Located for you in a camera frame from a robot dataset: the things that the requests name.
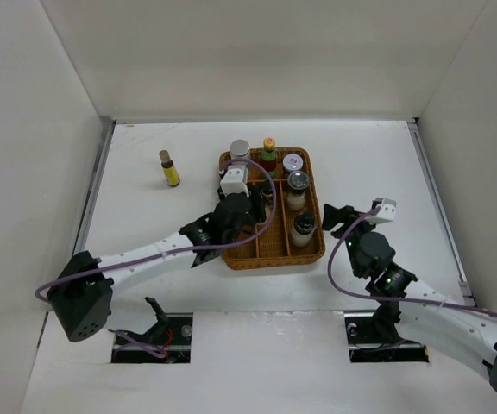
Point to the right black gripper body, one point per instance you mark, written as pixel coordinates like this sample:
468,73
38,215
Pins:
352,242

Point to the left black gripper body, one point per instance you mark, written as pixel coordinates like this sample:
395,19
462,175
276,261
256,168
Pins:
249,222

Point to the small dark spice jar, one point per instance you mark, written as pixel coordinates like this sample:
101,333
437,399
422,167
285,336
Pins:
267,192

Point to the red sauce bottle green label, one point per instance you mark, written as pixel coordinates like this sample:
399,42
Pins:
268,157

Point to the salt shaker silver cap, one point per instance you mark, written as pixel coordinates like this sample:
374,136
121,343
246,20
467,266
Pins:
297,184

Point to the white bottle black cap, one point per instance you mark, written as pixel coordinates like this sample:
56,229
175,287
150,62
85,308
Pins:
302,229

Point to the jar with red white lid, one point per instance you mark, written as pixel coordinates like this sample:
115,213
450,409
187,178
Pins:
292,163

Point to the white jar silver lid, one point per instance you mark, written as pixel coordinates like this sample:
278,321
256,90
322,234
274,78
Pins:
240,149

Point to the brown bottle yellow label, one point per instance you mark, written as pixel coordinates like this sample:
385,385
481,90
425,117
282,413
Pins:
169,169

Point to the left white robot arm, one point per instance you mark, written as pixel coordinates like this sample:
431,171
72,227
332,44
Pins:
82,294

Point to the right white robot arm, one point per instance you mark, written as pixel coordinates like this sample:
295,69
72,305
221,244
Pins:
408,307

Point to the brown wicker divided tray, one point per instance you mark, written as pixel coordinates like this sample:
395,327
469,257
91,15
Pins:
273,248

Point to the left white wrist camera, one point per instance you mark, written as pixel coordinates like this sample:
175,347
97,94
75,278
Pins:
234,181

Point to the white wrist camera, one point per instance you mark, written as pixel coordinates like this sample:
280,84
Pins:
234,181
385,211

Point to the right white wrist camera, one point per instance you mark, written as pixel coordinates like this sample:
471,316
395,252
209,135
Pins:
385,211

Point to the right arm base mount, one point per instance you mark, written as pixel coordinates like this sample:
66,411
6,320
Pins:
372,338

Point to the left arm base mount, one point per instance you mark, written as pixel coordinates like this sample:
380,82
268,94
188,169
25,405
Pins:
167,341

